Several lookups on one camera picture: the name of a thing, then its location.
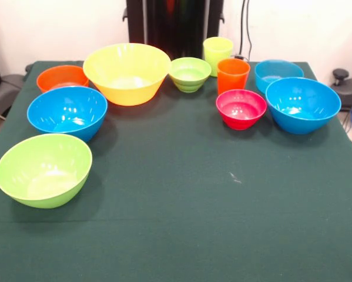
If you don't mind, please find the large blue bowl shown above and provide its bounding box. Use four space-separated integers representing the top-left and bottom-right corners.
26 86 109 143
265 76 342 136

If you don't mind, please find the orange bowl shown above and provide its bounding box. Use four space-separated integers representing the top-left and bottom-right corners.
36 65 90 93

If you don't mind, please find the large green bowl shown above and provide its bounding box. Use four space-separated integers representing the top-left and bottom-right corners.
0 133 93 210

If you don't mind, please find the small ribbed blue bowl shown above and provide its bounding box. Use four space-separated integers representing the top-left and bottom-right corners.
254 59 305 96

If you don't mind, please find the dark green table cloth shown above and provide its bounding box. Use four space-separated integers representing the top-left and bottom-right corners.
0 60 352 282

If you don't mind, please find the grey base leg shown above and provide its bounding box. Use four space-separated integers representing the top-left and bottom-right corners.
0 75 25 111

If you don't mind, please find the small pink bowl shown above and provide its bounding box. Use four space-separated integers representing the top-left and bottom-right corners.
216 89 267 131

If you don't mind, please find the small green bowl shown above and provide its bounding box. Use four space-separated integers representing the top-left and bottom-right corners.
167 56 212 93

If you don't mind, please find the green cup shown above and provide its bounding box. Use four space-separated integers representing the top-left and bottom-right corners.
203 36 234 78

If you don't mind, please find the black chair base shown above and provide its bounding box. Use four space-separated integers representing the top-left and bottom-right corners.
330 68 352 132

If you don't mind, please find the black hanging cable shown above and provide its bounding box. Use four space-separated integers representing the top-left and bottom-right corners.
239 0 254 61

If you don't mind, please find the large yellow bowl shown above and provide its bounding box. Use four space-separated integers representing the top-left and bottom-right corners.
82 42 172 107

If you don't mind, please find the orange cup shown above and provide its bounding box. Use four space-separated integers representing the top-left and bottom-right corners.
217 58 251 96

